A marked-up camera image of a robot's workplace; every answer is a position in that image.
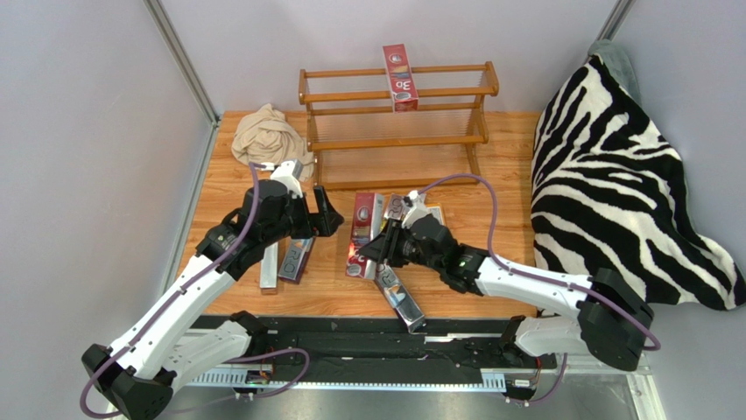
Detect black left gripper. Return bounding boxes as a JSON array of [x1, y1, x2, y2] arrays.
[[261, 185, 343, 246]]

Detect red 3D toothpaste box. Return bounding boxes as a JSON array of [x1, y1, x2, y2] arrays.
[[383, 44, 419, 113], [345, 192, 384, 279]]

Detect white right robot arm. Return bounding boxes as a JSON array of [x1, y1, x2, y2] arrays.
[[358, 215, 654, 372]]

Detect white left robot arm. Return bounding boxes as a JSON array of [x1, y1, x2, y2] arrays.
[[81, 179, 344, 419]]

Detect wooden two-tier shelf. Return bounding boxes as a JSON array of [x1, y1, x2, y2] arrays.
[[298, 61, 500, 191]]

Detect silver gold toothpaste box left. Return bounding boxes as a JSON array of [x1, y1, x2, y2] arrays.
[[383, 193, 407, 226]]

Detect silver purple R&O toothpaste box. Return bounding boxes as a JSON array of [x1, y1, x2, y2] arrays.
[[375, 264, 426, 334]]

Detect silver blue Sensitive toothpaste box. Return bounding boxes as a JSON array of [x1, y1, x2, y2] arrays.
[[278, 238, 315, 284]]

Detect orange toothpaste box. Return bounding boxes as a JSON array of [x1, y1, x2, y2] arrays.
[[426, 204, 446, 226]]

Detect beige crumpled cloth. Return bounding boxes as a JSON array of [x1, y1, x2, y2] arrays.
[[231, 103, 315, 182]]

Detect zebra print blanket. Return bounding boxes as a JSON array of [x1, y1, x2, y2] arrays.
[[530, 55, 745, 312]]

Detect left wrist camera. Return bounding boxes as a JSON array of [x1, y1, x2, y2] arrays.
[[270, 159, 304, 198]]

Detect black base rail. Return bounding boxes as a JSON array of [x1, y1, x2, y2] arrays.
[[122, 312, 654, 403]]

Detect aluminium frame post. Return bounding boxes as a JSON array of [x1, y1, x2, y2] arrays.
[[144, 0, 221, 128]]

